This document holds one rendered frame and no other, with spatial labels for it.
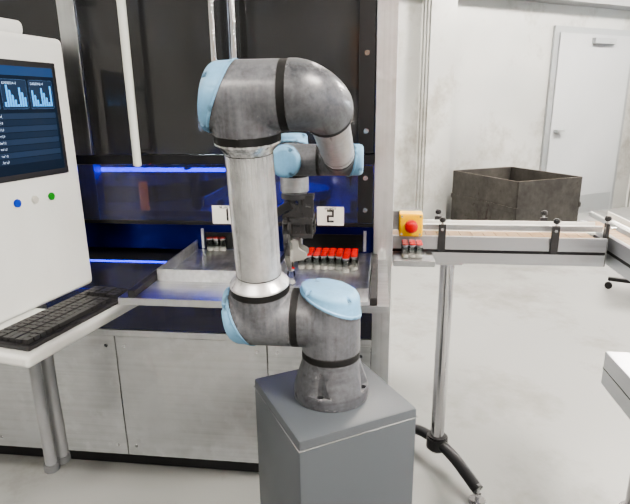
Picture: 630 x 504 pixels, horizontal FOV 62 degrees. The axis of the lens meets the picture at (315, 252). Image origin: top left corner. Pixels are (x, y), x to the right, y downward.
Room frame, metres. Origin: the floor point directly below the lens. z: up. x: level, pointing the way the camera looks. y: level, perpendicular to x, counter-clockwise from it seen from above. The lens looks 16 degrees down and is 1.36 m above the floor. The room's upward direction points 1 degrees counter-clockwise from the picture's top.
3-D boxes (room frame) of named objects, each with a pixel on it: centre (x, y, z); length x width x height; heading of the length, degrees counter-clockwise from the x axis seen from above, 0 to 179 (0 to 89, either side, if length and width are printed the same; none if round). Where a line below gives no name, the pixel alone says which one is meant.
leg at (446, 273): (1.74, -0.46, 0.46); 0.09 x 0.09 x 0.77; 83
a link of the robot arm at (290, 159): (1.27, 0.05, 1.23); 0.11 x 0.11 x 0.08; 83
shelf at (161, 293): (1.48, 0.14, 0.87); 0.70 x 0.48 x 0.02; 83
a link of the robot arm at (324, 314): (0.96, -0.02, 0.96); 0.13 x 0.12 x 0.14; 83
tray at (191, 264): (1.57, 0.30, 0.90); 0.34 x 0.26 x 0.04; 173
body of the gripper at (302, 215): (1.38, 0.04, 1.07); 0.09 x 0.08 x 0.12; 83
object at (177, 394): (2.22, 0.72, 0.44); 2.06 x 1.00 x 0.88; 83
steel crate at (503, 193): (5.18, -1.97, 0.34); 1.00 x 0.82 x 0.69; 25
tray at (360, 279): (1.42, -0.03, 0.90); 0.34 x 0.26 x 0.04; 172
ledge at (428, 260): (1.66, -0.32, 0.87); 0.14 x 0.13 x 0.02; 173
